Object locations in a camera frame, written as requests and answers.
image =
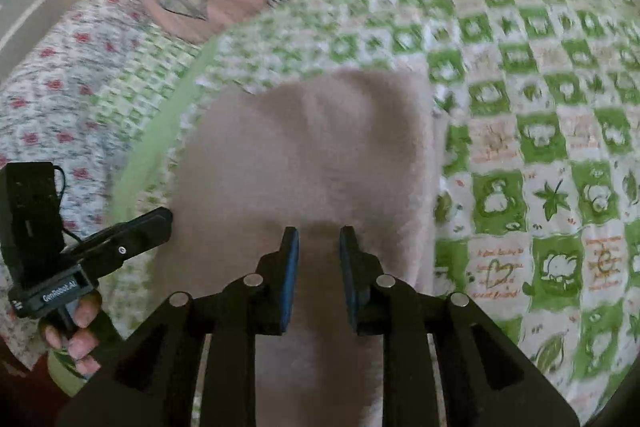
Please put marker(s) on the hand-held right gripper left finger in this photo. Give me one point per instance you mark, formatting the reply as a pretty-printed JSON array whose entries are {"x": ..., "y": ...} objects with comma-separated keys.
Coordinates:
[{"x": 290, "y": 279}]

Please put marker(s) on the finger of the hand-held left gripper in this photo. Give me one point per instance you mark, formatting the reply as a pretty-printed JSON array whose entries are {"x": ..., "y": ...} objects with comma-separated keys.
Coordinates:
[{"x": 130, "y": 237}]

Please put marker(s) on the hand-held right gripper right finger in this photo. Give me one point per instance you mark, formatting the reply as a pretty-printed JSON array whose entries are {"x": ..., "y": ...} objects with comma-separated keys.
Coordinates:
[{"x": 348, "y": 279}]

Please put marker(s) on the beige knit sweater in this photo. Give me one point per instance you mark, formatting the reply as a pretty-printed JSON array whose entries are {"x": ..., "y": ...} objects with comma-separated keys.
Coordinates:
[{"x": 305, "y": 157}]

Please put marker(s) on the person's left hand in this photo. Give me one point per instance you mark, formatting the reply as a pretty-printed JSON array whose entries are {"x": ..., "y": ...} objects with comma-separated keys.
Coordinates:
[{"x": 82, "y": 314}]

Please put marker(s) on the white floral bed sheet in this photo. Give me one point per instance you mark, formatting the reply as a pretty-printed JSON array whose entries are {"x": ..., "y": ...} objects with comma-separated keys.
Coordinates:
[{"x": 75, "y": 72}]

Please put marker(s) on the green checked blanket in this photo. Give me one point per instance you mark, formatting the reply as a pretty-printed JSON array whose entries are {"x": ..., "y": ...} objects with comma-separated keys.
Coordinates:
[{"x": 525, "y": 107}]

